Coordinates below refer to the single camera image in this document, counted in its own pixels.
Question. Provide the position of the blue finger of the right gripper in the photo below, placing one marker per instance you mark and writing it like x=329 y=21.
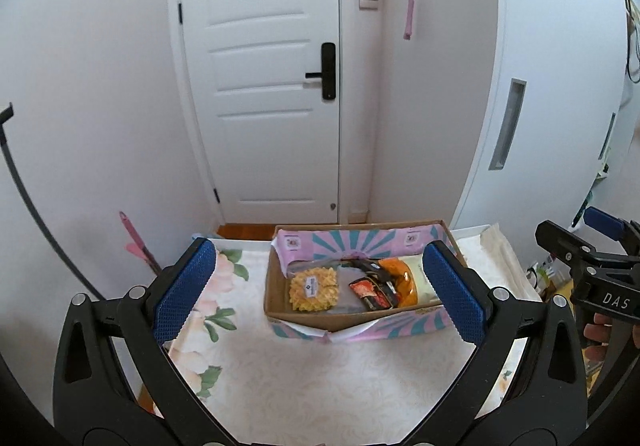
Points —
x=607 y=224
x=564 y=245

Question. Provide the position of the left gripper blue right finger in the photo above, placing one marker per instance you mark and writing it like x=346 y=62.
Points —
x=459 y=289

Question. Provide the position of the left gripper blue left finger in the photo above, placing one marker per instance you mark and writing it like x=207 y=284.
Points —
x=184 y=283

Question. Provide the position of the orange snack bag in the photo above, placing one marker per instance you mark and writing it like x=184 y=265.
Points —
x=402 y=280

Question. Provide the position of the black red snack packet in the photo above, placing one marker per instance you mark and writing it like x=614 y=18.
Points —
x=370 y=294

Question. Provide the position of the yellow waffle snack bag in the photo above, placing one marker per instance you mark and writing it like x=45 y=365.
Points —
x=314 y=290

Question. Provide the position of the white bedroom door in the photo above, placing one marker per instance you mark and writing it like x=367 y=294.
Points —
x=270 y=148

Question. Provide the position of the person's right hand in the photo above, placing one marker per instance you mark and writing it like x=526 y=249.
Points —
x=598 y=331

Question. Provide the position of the black long snack bar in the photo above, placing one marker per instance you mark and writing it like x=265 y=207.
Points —
x=374 y=270

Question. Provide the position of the white grey snack pouch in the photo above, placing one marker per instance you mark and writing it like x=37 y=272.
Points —
x=348 y=302

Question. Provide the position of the floral bed sheet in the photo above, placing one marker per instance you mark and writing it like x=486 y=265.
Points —
x=291 y=391

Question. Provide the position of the white wardrobe door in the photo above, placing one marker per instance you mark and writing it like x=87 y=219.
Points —
x=558 y=80

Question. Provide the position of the pink cardboard snack box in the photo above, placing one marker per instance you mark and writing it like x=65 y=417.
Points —
x=297 y=248

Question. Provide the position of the black curved stand pole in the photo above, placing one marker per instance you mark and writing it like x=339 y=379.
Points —
x=6 y=115

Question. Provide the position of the pink broom handle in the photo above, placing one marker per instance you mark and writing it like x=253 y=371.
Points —
x=137 y=246

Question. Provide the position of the black door handle lock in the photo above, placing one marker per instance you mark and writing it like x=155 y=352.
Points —
x=327 y=74

